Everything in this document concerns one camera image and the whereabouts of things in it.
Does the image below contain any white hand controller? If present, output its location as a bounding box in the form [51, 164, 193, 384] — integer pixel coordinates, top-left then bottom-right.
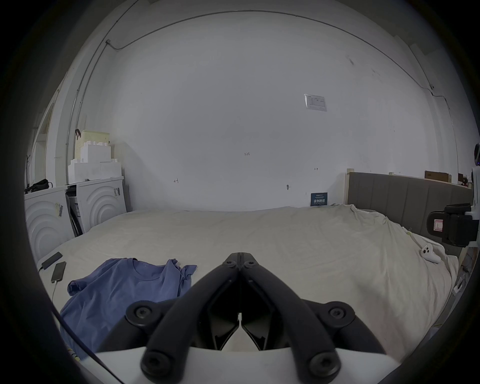
[419, 244, 442, 264]

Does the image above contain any blue t-shirt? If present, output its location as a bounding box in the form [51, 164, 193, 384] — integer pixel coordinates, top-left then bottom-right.
[60, 257, 198, 359]

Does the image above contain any bed with beige sheet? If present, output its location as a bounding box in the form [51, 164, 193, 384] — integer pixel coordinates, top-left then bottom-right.
[35, 203, 461, 362]

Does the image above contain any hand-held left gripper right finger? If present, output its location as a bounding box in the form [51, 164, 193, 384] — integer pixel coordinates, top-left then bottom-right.
[241, 252, 387, 384]

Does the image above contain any black power bank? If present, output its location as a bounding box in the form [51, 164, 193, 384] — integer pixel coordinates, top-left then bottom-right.
[40, 251, 64, 271]

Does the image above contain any white washing machine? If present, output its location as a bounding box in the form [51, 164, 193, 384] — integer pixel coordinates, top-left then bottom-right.
[65, 129, 125, 238]
[23, 178, 77, 260]

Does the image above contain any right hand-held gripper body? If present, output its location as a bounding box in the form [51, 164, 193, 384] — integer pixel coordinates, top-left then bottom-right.
[427, 142, 480, 249]

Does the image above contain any white paper sheet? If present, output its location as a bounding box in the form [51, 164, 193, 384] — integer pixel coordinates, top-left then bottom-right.
[303, 93, 328, 112]

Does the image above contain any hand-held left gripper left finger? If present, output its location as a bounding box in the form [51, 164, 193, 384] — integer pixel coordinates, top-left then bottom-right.
[95, 252, 241, 384]

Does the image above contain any grey padded headboard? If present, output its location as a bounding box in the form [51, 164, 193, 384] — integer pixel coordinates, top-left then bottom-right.
[347, 172, 475, 245]

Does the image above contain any black cable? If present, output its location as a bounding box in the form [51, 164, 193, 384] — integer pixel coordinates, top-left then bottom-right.
[37, 265, 125, 384]

